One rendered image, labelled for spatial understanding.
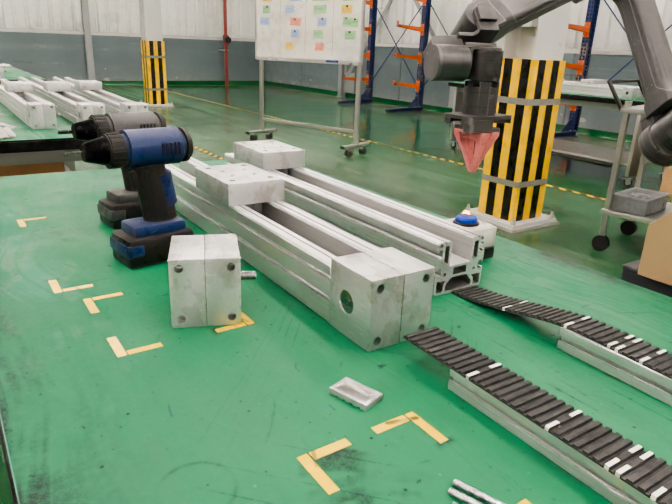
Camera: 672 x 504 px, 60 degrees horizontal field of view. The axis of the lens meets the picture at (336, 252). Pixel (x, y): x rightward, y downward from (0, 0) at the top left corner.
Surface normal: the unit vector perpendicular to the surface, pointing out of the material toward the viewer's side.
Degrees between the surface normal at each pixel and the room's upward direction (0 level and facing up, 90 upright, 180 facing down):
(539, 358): 0
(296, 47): 90
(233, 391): 0
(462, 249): 90
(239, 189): 90
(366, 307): 90
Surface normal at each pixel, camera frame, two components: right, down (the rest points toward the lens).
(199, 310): 0.21, 0.33
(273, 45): -0.58, 0.25
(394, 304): 0.55, 0.30
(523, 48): -0.83, 0.16
